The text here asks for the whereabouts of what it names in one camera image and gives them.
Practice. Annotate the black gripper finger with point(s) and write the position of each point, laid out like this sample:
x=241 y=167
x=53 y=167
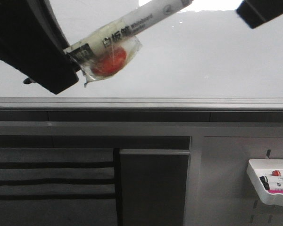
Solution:
x=257 y=12
x=32 y=41

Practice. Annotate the white whiteboard marker with tape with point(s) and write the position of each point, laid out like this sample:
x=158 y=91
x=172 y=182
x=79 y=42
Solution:
x=110 y=48

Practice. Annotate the red capped white marker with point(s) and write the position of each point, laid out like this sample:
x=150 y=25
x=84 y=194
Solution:
x=277 y=173

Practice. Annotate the white plastic marker tray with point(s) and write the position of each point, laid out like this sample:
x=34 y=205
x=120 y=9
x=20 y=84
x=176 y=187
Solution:
x=264 y=167

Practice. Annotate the black capped white marker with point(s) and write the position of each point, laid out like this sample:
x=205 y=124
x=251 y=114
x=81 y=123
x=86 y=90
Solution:
x=272 y=183

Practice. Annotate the white metal pegboard panel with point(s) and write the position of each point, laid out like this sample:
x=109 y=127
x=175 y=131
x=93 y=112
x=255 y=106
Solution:
x=220 y=192

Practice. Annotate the pink highlighter marker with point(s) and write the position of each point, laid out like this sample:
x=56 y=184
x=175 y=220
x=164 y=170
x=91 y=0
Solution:
x=275 y=191

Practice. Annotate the white whiteboard with aluminium frame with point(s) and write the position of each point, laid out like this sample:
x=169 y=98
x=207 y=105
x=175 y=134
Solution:
x=204 y=56

